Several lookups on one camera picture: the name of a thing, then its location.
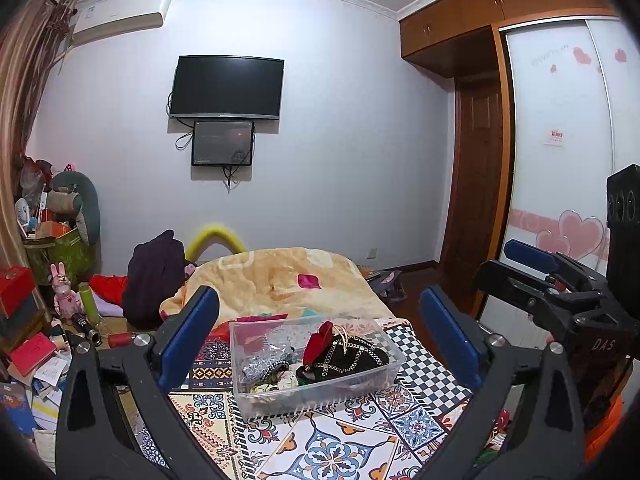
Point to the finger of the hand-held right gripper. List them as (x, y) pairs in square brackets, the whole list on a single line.
[(530, 255), (505, 282)]

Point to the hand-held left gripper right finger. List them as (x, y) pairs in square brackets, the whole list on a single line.
[(450, 331)]

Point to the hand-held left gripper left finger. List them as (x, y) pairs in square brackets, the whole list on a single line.
[(192, 332)]

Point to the silver sequin pouch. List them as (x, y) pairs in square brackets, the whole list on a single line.
[(265, 362)]

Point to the clear plastic storage box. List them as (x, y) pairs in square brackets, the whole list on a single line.
[(240, 400)]

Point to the red cloth pouch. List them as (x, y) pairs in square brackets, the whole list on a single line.
[(317, 342)]

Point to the dark garment pile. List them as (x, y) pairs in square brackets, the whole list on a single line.
[(152, 280)]

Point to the purple bag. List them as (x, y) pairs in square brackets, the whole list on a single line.
[(387, 285)]

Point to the red cloth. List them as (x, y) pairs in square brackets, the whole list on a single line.
[(110, 287)]

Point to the brown wooden door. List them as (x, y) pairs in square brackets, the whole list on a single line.
[(472, 180)]

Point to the yellow foam arch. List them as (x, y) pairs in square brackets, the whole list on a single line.
[(215, 232)]

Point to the beige fleece blanket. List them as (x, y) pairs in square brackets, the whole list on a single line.
[(280, 275)]

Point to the black flashlight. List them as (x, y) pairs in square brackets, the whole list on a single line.
[(86, 330)]

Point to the green bottle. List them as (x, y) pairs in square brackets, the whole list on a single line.
[(89, 305)]

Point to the red white sticker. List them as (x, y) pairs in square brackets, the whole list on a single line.
[(554, 136)]

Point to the pink rabbit toy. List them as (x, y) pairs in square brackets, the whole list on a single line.
[(64, 297)]

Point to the wooden wardrobe with heart doors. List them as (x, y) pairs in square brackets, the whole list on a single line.
[(555, 100)]

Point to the green storage basket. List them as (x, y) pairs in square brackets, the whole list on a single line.
[(60, 257)]

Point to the red book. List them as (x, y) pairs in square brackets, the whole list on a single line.
[(32, 354)]

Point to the grey plush neck pillow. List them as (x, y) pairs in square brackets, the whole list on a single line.
[(87, 205)]

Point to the patterned bed sheet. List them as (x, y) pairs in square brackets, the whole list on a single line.
[(325, 445)]

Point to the red box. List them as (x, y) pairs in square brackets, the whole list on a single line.
[(15, 287)]

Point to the blue booklet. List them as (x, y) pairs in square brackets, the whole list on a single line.
[(15, 412)]

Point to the small white fan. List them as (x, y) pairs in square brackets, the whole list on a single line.
[(25, 212)]

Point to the striped brown curtain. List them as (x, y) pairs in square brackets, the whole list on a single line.
[(20, 110)]

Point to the white air conditioner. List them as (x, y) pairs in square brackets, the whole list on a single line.
[(117, 17)]

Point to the small black wall monitor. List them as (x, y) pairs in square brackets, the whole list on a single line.
[(222, 142)]

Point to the black wall television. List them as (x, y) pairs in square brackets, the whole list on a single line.
[(226, 87)]

